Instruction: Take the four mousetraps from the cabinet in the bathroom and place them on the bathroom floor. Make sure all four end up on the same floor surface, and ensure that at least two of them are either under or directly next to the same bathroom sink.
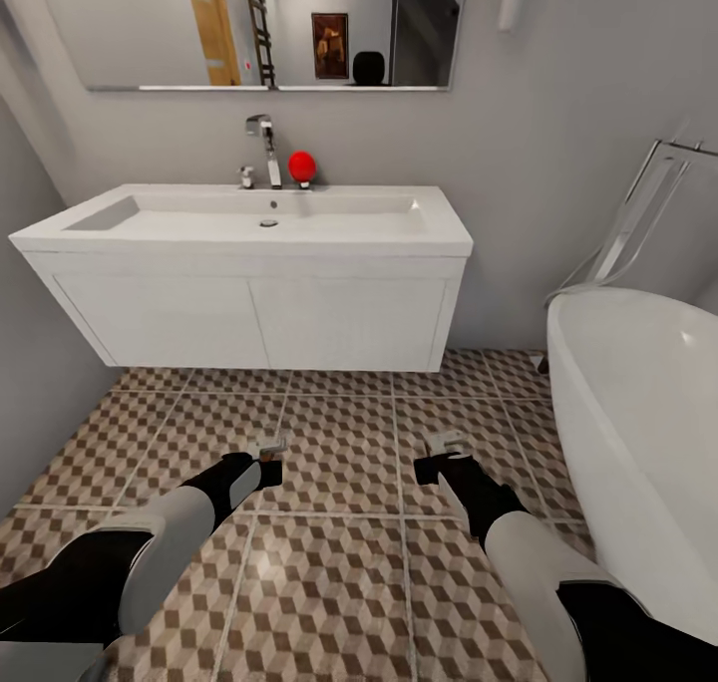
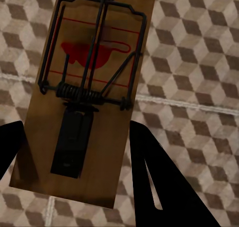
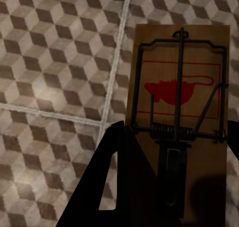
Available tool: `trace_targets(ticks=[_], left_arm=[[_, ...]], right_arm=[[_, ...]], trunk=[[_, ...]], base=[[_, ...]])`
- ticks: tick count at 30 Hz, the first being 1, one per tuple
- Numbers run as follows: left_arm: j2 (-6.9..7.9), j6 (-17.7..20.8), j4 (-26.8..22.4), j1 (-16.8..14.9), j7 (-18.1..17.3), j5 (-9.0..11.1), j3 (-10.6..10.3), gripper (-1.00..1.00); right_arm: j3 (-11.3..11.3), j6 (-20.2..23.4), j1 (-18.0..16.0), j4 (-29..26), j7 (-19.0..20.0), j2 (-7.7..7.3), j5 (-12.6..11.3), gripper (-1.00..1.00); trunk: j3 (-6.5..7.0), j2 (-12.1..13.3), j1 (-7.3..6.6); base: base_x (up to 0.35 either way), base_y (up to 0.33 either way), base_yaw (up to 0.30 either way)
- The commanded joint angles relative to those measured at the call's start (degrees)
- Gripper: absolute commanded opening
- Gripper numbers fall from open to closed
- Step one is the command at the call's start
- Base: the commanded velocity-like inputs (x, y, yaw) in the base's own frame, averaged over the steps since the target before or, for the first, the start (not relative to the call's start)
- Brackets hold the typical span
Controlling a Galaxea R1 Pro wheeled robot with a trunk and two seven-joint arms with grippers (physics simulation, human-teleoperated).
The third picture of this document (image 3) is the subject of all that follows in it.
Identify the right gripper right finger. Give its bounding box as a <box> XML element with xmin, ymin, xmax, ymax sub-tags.
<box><xmin>227</xmin><ymin>120</ymin><xmax>239</xmax><ymax>161</ymax></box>

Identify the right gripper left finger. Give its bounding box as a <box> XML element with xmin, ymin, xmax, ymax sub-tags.
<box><xmin>56</xmin><ymin>120</ymin><xmax>131</xmax><ymax>227</ymax></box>

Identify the mousetrap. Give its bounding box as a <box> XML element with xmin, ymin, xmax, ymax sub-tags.
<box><xmin>124</xmin><ymin>24</ymin><xmax>230</xmax><ymax>227</ymax></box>

